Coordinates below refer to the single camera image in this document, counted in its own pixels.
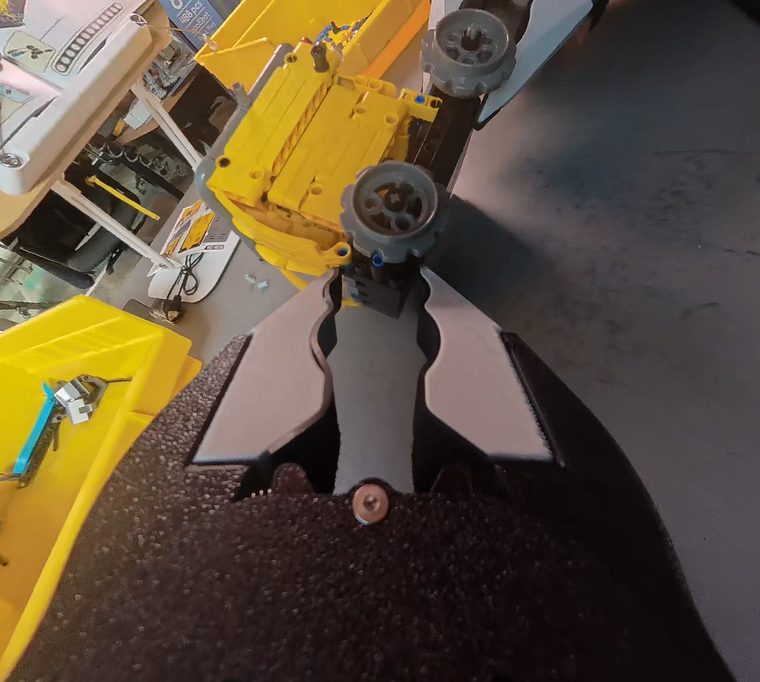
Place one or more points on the thin black stick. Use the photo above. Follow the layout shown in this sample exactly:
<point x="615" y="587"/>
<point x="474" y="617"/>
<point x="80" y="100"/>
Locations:
<point x="116" y="379"/>

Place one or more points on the lego instruction booklet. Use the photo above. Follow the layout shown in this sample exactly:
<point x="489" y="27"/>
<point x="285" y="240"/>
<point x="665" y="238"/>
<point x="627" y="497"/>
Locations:
<point x="65" y="35"/>

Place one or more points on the black office chair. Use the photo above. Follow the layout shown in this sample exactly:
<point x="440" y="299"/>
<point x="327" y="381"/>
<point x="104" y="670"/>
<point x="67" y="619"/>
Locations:
<point x="65" y="242"/>

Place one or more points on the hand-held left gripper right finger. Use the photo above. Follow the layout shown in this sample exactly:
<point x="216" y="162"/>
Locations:
<point x="481" y="397"/>

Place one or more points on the yellow lego vehicle model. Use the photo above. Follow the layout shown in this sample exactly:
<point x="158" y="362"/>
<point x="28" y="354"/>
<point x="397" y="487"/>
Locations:
<point x="309" y="136"/>

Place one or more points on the heap of mixed lego parts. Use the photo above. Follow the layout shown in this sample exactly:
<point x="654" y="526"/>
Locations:
<point x="338" y="32"/>

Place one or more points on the grey lego wheel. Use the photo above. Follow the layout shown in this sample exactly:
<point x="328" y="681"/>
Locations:
<point x="368" y="236"/>
<point x="445" y="70"/>

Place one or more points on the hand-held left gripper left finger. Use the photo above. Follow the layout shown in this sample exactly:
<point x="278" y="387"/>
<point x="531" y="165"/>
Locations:
<point x="267" y="397"/>

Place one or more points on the lego sticker sheet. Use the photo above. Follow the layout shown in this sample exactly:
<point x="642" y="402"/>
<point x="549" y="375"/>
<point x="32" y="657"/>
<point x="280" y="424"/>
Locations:
<point x="190" y="228"/>

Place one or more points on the cyan strip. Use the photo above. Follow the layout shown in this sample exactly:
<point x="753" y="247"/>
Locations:
<point x="35" y="432"/>

